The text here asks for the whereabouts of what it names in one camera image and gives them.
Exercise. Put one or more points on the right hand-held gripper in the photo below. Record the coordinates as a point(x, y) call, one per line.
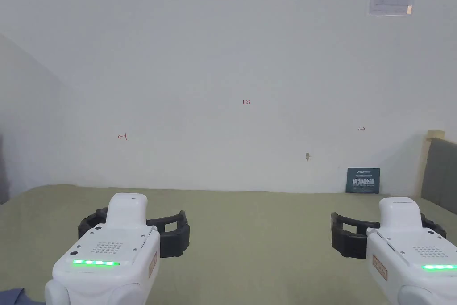
point(410, 265)

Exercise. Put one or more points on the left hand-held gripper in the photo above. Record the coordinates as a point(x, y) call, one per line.
point(107, 269)

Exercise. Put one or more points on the dark teal sign card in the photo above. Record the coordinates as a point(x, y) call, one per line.
point(362, 180)

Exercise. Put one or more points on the grey padded headboard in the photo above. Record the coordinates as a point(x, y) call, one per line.
point(441, 172)

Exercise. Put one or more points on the bed with pale green sheet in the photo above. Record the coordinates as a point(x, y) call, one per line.
point(257, 248)

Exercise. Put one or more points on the dark blue garment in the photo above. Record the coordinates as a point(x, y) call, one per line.
point(16, 298)

